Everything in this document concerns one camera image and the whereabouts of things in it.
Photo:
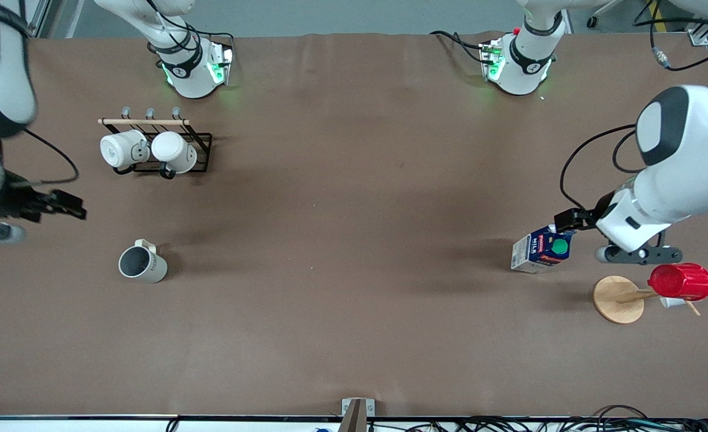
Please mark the red plastic cup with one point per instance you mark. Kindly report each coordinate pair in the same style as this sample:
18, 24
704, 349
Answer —
681, 282

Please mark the white mug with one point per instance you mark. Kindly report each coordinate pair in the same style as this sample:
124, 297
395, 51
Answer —
174, 150
120, 150

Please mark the small white cup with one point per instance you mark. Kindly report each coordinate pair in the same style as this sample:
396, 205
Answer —
671, 302

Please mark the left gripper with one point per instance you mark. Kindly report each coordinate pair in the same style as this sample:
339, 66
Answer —
584, 217

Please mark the beige mug grey inside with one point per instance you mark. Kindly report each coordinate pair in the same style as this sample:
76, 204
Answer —
156, 270

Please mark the wooden mug tree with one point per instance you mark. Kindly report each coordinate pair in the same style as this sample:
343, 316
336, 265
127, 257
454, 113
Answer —
615, 300

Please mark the blue white milk carton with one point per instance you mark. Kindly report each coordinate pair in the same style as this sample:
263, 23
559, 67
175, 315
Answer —
534, 252

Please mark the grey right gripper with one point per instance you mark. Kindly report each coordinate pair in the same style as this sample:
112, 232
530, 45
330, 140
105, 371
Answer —
19, 198

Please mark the aluminium frame profile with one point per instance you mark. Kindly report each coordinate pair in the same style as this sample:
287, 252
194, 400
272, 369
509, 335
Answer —
41, 18

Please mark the small metal corner bracket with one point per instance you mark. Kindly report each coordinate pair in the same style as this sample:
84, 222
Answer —
698, 37

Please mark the metal mount bracket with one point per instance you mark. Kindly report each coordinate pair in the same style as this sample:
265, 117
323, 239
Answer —
357, 414

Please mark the white caster leg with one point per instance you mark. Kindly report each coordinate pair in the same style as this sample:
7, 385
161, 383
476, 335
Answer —
600, 15

